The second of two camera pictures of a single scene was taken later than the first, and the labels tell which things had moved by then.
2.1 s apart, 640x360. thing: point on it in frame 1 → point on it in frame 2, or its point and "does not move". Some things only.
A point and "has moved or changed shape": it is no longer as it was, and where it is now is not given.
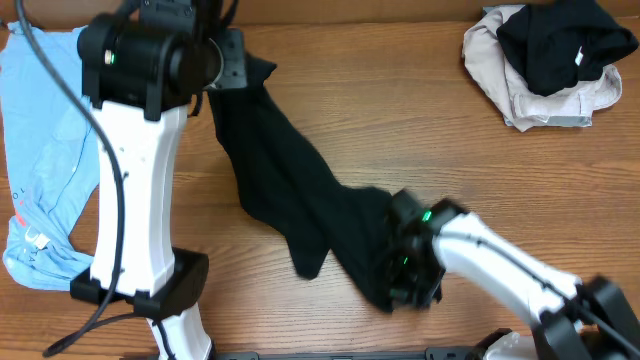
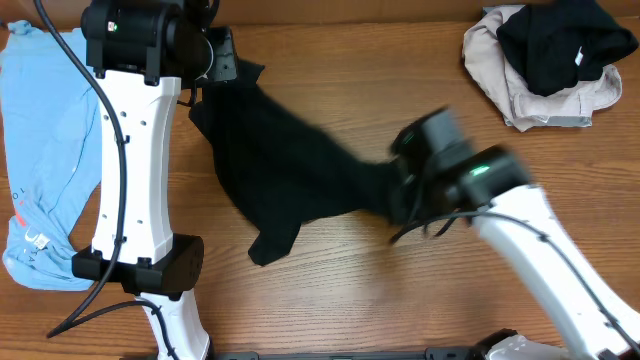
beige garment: [497, 69] does not move
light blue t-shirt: [53, 156] does not move
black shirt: [310, 213] has moved or changed shape
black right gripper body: [400, 257] → [400, 187]
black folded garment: [560, 43] does not move
